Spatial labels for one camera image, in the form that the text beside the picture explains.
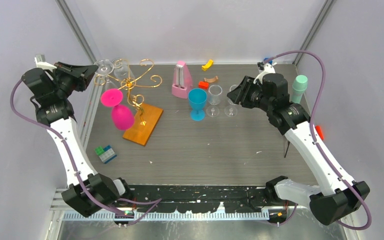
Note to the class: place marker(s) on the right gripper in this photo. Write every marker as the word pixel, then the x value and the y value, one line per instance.
pixel 240 95

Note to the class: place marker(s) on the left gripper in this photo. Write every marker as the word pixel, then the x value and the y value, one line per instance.
pixel 84 74

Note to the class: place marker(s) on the clear wine glass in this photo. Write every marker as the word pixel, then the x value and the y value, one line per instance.
pixel 230 110
pixel 122 69
pixel 214 98
pixel 103 74

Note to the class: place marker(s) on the blue plastic wine glass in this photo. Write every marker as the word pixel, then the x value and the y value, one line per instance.
pixel 197 98

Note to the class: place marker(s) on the pink plastic wine glass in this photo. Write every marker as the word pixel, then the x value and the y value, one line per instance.
pixel 121 115

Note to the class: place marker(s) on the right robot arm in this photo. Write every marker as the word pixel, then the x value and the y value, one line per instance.
pixel 336 194

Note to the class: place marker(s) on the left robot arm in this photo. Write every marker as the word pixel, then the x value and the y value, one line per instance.
pixel 51 84

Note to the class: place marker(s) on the orange wooden rack base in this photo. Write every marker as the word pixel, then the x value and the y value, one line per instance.
pixel 145 121

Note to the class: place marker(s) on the tan arch block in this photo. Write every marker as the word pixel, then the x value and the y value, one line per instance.
pixel 211 80

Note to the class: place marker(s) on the yellow curved block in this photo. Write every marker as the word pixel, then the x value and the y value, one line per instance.
pixel 208 65

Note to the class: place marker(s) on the pink metronome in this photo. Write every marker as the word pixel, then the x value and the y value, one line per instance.
pixel 182 82

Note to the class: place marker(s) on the mint green microphone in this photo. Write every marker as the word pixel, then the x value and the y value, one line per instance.
pixel 299 86

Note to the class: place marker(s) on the green blue toy bricks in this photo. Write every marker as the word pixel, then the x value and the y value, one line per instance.
pixel 106 154

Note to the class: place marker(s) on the gold wire glass rack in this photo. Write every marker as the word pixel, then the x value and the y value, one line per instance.
pixel 136 100

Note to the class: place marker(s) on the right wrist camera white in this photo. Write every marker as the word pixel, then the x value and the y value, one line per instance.
pixel 263 68

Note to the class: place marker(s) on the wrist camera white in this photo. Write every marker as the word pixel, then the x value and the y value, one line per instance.
pixel 263 68
pixel 41 63

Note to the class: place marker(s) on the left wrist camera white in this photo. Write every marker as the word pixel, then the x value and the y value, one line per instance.
pixel 41 63

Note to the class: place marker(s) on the orange red block by wall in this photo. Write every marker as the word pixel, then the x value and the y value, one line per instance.
pixel 319 131

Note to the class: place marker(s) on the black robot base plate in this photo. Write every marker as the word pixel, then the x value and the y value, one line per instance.
pixel 202 199

